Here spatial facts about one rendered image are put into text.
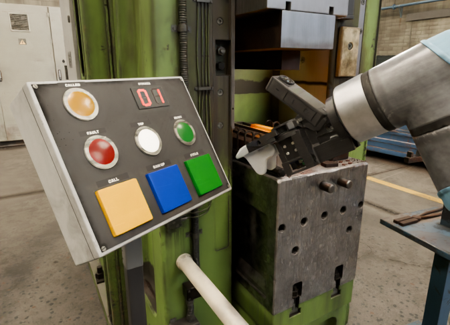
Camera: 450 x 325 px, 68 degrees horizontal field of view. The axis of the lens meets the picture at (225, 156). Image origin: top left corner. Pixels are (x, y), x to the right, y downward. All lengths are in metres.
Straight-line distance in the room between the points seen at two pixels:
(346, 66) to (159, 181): 0.91
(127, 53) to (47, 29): 4.86
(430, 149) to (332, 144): 0.13
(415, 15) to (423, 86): 9.22
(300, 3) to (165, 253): 0.82
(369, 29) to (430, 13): 8.05
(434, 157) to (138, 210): 0.43
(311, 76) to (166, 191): 0.91
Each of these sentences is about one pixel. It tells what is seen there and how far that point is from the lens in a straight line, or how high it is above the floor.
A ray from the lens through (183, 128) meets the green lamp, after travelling 0.70.
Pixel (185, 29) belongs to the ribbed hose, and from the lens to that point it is 0.95.
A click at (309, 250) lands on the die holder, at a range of 1.14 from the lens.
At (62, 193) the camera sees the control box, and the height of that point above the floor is 1.04.
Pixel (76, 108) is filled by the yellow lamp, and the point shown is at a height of 1.16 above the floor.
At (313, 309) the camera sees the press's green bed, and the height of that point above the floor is 0.42.
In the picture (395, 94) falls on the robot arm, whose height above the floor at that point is 1.19.
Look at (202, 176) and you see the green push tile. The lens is 0.68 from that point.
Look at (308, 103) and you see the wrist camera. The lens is 0.54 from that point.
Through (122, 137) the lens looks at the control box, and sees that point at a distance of 0.61.
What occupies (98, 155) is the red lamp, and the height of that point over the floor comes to 1.09.
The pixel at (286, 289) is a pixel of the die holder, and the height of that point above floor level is 0.55.
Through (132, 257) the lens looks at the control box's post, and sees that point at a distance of 0.78.
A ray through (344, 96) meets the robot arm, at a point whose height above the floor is 1.18.
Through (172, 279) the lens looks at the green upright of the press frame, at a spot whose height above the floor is 0.57.
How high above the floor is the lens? 1.22
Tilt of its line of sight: 15 degrees down
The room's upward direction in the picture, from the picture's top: straight up
